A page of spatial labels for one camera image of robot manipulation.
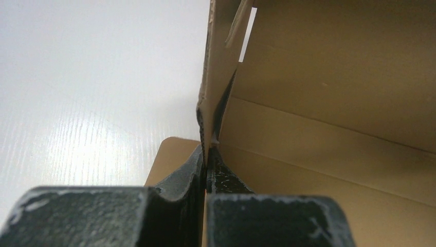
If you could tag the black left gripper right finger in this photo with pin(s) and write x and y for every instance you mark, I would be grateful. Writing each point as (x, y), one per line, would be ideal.
(237, 216)

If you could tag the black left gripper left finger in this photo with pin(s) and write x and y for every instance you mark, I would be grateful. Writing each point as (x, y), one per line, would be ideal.
(169, 213)

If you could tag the brown cardboard box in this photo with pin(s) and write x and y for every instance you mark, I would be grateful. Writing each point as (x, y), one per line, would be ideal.
(332, 98)

